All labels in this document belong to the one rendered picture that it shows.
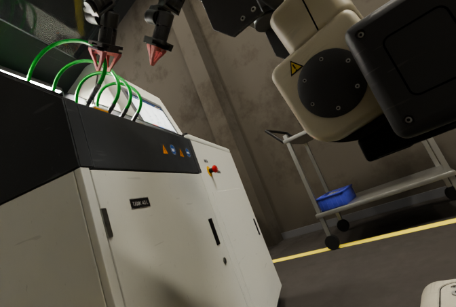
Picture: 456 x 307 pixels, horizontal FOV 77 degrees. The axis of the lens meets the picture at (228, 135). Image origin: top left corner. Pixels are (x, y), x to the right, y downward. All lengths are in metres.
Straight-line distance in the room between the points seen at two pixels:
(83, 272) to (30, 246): 0.14
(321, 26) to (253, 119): 3.50
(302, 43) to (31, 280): 0.68
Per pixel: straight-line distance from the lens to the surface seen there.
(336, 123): 0.46
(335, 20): 0.49
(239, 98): 4.10
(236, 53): 4.24
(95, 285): 0.64
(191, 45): 4.52
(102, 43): 1.09
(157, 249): 0.77
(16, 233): 0.76
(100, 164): 0.70
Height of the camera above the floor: 0.61
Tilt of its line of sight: 13 degrees up
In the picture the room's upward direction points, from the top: 21 degrees counter-clockwise
